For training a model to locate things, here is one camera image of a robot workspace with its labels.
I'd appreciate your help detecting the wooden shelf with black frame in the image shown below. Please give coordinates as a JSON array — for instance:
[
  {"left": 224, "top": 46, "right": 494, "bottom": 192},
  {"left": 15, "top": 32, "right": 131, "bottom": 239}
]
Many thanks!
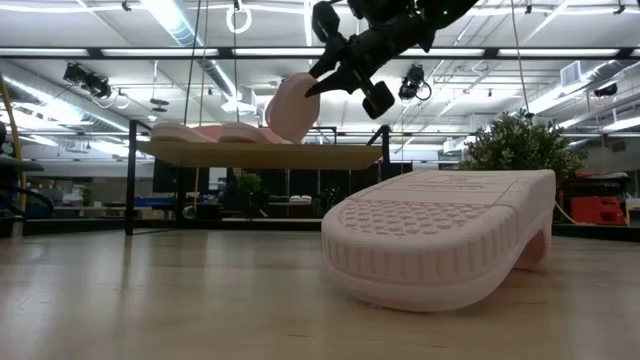
[{"left": 124, "top": 118, "right": 392, "bottom": 236}]

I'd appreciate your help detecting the black overhead frame beam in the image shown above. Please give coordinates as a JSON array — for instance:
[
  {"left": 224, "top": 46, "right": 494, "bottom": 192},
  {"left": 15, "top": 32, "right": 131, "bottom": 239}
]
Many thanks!
[{"left": 0, "top": 45, "right": 640, "bottom": 62}]

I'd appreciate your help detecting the red toolbox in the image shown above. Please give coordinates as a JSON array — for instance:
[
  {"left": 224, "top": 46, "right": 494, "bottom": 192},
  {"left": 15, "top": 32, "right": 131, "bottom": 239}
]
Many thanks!
[{"left": 569, "top": 172, "right": 632, "bottom": 227}]

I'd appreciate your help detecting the white hanging cable ring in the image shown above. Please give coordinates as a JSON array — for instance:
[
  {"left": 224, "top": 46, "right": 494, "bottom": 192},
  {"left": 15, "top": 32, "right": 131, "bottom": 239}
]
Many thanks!
[{"left": 224, "top": 3, "right": 254, "bottom": 36}]

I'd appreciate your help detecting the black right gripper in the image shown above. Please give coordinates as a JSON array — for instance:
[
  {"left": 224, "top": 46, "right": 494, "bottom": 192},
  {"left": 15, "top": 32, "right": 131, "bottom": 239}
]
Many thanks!
[{"left": 304, "top": 1, "right": 436, "bottom": 121}]

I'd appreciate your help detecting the black table back rail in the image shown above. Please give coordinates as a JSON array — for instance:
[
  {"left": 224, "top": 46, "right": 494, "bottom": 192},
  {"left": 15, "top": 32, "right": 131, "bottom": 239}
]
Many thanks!
[{"left": 22, "top": 217, "right": 640, "bottom": 242}]

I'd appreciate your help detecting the small distant potted plant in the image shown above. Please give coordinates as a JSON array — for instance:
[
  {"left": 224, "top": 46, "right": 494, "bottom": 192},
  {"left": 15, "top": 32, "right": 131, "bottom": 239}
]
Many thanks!
[{"left": 234, "top": 172, "right": 265, "bottom": 217}]

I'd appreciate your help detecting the green potted plant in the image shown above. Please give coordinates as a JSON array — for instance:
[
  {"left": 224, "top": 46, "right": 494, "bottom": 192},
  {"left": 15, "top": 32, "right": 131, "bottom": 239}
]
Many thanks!
[{"left": 457, "top": 108, "right": 589, "bottom": 187}]

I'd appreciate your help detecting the yellow hose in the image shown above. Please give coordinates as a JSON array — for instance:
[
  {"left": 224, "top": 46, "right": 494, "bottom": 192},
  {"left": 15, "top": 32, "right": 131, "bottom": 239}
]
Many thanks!
[{"left": 0, "top": 73, "right": 29, "bottom": 214}]

